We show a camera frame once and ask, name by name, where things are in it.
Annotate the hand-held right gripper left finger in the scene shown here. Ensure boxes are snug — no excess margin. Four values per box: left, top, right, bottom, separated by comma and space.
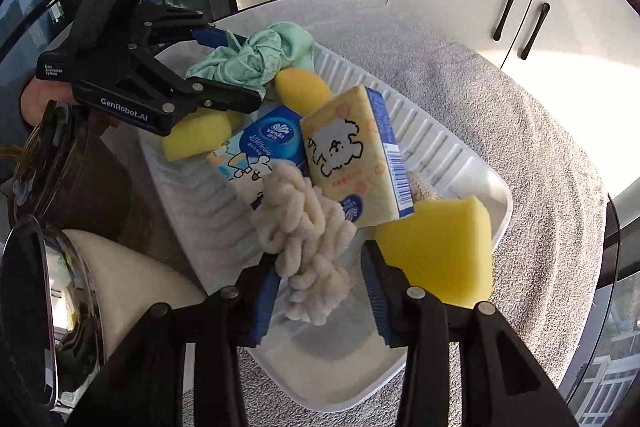
67, 256, 282, 427

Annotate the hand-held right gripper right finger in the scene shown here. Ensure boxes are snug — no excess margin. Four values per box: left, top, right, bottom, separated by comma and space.
360, 239, 571, 427

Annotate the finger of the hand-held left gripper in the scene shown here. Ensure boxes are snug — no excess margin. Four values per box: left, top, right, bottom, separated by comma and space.
137, 4, 249, 58
145, 56, 264, 116

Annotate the green cloth scrunchie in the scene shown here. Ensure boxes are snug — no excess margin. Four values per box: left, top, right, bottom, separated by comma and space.
186, 22, 316, 100

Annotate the yellow rectangular sponge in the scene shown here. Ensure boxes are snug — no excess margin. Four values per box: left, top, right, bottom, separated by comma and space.
162, 107, 244, 162
375, 196, 496, 309

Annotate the cream knitted rope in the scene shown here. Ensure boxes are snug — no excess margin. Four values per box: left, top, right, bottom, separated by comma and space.
250, 159, 357, 325

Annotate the blue tissue packet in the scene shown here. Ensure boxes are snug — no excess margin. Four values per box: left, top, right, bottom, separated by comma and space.
206, 104, 313, 210

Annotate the yellow egg-shaped sponge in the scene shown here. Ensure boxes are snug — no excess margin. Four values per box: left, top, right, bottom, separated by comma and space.
274, 68, 333, 115

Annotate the yellow tissue packet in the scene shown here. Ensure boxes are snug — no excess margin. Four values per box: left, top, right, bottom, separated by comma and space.
300, 84, 417, 228

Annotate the white ribbed plastic tray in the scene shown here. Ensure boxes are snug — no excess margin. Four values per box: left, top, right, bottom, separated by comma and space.
137, 39, 515, 413

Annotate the person's left hand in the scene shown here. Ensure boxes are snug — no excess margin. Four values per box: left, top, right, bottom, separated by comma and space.
21, 76, 76, 126

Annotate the brown glass cup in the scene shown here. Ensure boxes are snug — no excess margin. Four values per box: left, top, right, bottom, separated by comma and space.
12, 101, 146, 248

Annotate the white mug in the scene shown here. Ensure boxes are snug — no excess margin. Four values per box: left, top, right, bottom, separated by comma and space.
50, 227, 208, 388

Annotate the grey towel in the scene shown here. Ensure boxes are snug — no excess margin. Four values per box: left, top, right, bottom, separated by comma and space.
180, 0, 608, 427

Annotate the chrome mug lid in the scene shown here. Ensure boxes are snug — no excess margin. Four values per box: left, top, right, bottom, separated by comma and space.
0, 214, 106, 410

